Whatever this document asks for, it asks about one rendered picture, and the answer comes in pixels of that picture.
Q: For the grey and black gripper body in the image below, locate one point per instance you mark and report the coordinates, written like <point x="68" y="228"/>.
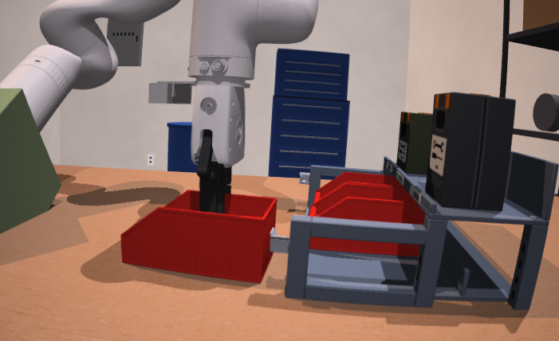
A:
<point x="227" y="122"/>

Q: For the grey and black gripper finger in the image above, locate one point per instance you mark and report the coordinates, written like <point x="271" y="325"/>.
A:
<point x="211" y="195"/>
<point x="226" y="178"/>

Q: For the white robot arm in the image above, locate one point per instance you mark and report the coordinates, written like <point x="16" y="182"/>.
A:
<point x="224" y="38"/>

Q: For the red open-front bin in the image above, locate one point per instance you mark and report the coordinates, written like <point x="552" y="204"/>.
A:
<point x="180" y="238"/>
<point x="341" y="203"/>
<point x="356" y="178"/>

